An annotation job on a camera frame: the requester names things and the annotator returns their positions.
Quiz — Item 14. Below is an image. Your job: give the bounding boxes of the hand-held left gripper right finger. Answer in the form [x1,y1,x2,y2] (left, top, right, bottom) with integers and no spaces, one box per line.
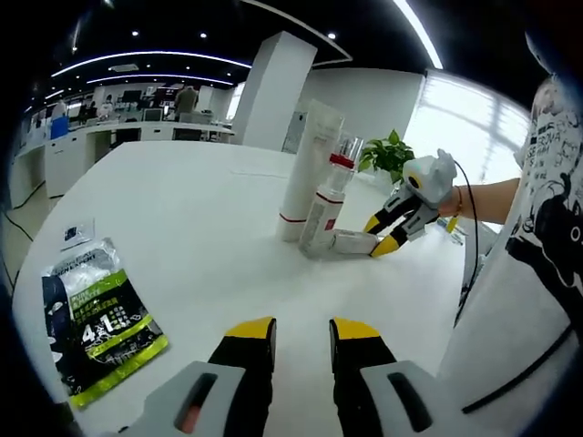
[329,317,484,437]

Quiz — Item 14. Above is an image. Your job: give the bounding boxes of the green black skincare packet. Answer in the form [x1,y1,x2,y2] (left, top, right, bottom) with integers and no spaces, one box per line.
[41,236,170,410]

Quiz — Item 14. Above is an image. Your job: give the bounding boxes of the white skincare tube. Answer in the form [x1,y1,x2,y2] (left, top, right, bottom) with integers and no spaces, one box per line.
[276,98,346,244]

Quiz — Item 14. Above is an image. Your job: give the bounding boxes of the small colourful desk items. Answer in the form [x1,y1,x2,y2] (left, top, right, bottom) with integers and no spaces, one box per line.
[435,216,467,248]

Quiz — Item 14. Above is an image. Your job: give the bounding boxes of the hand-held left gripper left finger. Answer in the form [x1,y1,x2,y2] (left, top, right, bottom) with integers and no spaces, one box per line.
[120,316,278,437]

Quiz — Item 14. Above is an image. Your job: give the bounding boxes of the potted green plant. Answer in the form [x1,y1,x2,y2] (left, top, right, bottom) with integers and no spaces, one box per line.
[358,129,416,186]

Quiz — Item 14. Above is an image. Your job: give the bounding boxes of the white office desk row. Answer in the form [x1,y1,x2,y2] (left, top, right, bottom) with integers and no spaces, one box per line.
[8,118,237,209]

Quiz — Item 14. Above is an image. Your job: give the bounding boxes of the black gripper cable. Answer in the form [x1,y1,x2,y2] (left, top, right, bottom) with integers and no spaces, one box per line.
[462,325,573,413]
[449,157,481,329]

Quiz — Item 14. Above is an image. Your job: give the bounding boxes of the red collar skincare spray bottle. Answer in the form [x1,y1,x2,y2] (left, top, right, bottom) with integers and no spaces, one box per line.
[325,133,366,195]

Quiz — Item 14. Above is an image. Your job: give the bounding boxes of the small white skincare sachet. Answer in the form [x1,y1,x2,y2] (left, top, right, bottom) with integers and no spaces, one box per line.
[59,217,98,253]

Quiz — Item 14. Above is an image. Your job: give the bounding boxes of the person in white shirt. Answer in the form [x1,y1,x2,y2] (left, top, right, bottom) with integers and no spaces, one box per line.
[436,76,583,437]

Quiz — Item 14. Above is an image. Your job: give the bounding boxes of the small white skincare bottle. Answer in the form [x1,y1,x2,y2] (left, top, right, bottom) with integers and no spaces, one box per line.
[298,183,346,259]
[331,229,381,257]

